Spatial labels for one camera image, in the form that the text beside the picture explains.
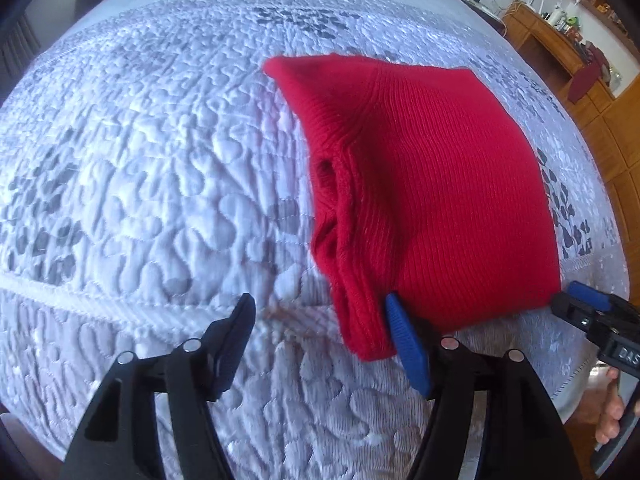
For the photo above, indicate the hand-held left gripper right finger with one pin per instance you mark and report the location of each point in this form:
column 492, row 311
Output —
column 407, row 345

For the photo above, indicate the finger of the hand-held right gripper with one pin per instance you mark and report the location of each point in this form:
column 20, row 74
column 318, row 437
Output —
column 587, row 295
column 575, row 312

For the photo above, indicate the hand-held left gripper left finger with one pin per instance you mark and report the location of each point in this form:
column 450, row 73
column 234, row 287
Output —
column 240, row 325

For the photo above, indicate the red knitted sweater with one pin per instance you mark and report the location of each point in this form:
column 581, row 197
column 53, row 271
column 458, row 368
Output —
column 440, row 185

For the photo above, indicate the person's right hand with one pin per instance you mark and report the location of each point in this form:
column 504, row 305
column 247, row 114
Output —
column 611, row 410

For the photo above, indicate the wooden desk cabinet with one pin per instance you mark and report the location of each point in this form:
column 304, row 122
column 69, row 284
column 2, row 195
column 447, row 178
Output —
column 615, row 130

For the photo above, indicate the grey quilted bedspread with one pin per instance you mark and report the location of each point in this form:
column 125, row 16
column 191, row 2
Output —
column 150, row 160

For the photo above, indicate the dark red hanging cloth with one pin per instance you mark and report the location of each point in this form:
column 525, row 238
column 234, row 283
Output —
column 587, row 77

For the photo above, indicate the white jar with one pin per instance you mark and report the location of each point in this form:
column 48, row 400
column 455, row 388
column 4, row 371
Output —
column 612, row 77

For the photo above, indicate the white bottle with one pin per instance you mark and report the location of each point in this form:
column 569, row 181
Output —
column 556, row 15

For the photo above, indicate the dark bedside table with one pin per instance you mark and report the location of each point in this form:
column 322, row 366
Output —
column 487, row 12

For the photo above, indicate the grey window curtain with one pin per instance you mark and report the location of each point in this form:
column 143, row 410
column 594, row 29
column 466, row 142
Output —
column 17, row 50

